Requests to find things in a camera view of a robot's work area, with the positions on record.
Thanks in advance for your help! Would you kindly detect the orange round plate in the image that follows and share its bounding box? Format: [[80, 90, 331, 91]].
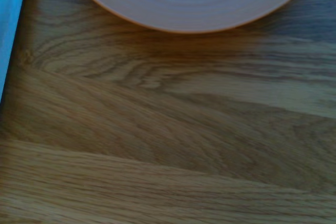
[[64, 0, 321, 35]]

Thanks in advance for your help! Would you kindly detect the stainless steel double sink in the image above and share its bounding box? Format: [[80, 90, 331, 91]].
[[0, 0, 29, 107]]

